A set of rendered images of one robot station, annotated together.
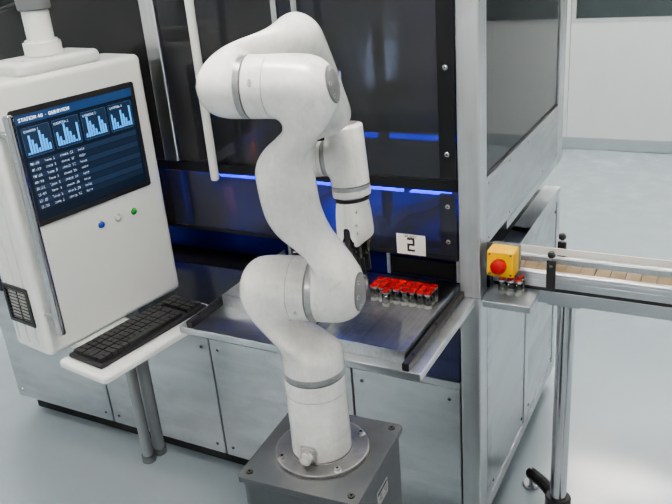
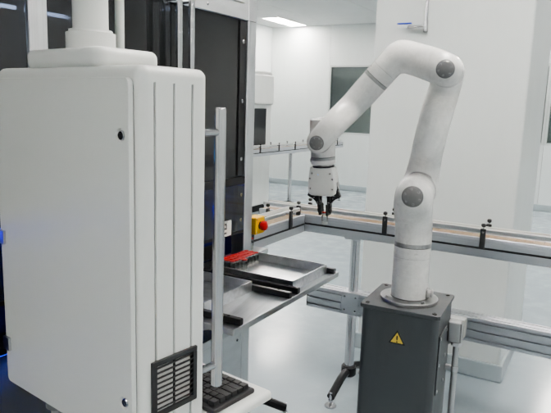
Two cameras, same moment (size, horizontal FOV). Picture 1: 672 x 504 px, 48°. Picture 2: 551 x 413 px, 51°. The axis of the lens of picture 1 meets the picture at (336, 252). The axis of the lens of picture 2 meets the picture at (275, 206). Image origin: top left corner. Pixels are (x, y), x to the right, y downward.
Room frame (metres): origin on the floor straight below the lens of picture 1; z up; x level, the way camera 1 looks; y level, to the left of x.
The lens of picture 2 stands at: (1.69, 1.94, 1.49)
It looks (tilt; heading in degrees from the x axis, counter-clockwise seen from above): 10 degrees down; 271
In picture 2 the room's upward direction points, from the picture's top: 2 degrees clockwise
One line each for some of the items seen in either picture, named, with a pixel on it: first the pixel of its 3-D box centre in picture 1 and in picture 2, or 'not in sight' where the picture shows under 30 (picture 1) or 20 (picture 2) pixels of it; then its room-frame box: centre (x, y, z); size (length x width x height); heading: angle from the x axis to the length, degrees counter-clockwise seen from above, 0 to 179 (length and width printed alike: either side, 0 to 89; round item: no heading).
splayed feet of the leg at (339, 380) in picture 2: not in sight; (348, 377); (1.31, -0.97, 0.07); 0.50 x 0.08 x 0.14; 61
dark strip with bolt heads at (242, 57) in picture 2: (445, 109); (242, 128); (1.86, -0.30, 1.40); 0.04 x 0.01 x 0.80; 61
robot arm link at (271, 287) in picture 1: (292, 315); (414, 211); (1.27, 0.09, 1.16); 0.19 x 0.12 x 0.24; 72
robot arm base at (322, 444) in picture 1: (318, 411); (410, 272); (1.26, 0.06, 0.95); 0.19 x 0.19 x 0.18
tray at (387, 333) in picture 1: (383, 316); (269, 269); (1.73, -0.11, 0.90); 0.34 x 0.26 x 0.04; 150
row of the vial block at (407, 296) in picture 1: (400, 296); (244, 261); (1.83, -0.16, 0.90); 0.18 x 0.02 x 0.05; 60
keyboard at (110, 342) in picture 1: (140, 327); (176, 372); (1.94, 0.58, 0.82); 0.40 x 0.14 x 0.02; 143
